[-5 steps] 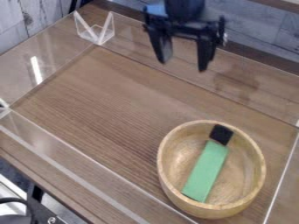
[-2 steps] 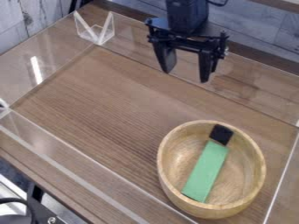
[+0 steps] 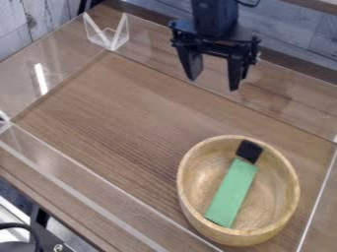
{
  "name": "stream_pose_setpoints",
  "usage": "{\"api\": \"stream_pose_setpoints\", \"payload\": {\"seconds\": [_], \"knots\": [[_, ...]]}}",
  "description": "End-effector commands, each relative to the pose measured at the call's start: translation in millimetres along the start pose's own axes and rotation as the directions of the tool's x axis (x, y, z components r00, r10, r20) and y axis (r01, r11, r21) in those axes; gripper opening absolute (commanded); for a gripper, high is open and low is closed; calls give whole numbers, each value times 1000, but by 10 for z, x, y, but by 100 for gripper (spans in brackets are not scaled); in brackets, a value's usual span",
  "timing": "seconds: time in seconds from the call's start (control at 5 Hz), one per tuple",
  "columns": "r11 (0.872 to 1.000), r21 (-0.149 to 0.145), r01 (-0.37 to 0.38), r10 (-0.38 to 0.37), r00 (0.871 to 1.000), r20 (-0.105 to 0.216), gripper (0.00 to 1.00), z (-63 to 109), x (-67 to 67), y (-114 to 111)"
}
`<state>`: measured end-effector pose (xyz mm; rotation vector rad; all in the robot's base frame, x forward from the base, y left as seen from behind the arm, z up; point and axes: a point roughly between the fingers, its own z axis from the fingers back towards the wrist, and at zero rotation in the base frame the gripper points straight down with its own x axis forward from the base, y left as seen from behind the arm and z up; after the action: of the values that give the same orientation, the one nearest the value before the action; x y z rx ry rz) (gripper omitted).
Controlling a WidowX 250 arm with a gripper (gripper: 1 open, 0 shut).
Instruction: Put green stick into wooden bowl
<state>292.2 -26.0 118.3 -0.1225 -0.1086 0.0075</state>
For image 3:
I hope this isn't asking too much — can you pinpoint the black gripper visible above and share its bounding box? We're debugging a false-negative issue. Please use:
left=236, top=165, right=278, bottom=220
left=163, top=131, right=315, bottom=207
left=168, top=0, right=260, bottom=92

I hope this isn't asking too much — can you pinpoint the green foam stick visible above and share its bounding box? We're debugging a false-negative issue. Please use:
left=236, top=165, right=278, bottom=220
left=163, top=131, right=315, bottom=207
left=204, top=157, right=256, bottom=228

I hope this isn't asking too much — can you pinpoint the wooden bowl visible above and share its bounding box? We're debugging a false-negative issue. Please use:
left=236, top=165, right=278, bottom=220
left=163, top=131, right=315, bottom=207
left=176, top=135, right=299, bottom=247

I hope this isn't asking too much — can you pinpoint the small black square block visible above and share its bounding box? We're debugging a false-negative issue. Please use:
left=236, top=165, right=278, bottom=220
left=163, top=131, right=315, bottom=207
left=235, top=140, right=263, bottom=163

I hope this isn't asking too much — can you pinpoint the clear acrylic corner bracket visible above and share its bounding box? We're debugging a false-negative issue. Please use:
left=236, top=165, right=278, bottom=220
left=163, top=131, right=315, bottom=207
left=83, top=13, right=128, bottom=51

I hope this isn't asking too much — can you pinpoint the clear acrylic front wall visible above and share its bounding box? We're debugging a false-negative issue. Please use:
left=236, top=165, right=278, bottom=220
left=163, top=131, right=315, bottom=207
left=0, top=123, right=222, bottom=252

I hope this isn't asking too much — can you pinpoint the black table leg bracket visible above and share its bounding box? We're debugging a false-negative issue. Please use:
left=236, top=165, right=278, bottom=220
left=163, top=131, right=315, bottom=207
left=30, top=206, right=74, bottom=252

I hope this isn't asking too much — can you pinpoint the black cable lower left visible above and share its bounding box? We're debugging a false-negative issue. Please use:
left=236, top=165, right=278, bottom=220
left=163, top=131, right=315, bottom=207
left=0, top=221, right=34, bottom=242

